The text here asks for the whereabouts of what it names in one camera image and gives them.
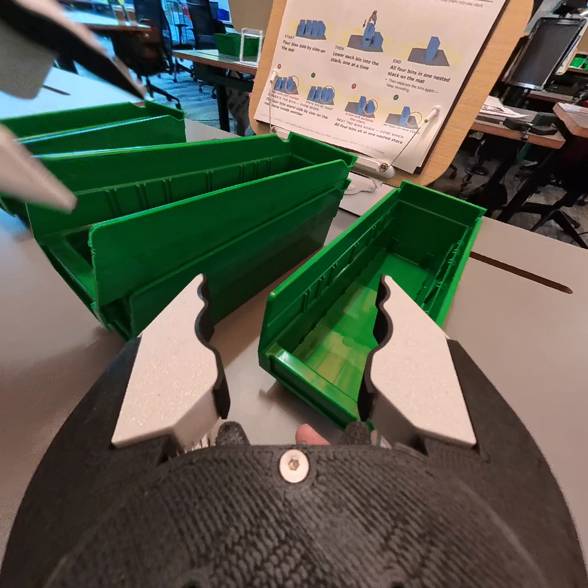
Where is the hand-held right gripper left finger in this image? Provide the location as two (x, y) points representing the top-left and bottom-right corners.
(111, 274), (230, 448)

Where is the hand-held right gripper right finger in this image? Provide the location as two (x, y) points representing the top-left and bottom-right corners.
(358, 275), (477, 448)

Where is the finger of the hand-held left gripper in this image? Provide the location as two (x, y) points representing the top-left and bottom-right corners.
(0, 0), (149, 101)
(0, 123), (79, 213)

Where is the wood-edged background desk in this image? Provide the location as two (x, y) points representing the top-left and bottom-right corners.
(173, 47), (259, 135)
(472, 108), (567, 151)
(552, 101), (588, 128)

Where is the black office chair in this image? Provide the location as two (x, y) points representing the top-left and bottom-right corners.
(505, 138), (588, 250)
(110, 0), (183, 110)

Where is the clear acrylic box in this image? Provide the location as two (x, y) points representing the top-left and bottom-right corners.
(240, 28), (264, 63)

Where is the printed instruction sheet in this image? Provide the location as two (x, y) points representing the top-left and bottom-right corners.
(253, 0), (508, 174)

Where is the stack of papers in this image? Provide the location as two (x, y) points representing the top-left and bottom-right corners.
(479, 96), (521, 116)

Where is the instruction sheet on clipboard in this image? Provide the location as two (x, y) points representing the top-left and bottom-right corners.
(227, 0), (536, 205)

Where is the black computer monitor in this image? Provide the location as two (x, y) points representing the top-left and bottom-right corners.
(509, 16), (588, 91)

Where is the pale desk with cable slot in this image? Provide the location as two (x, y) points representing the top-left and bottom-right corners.
(0, 117), (588, 552)

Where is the wire page holder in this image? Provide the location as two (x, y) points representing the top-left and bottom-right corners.
(379, 106), (443, 173)
(268, 68), (282, 135)

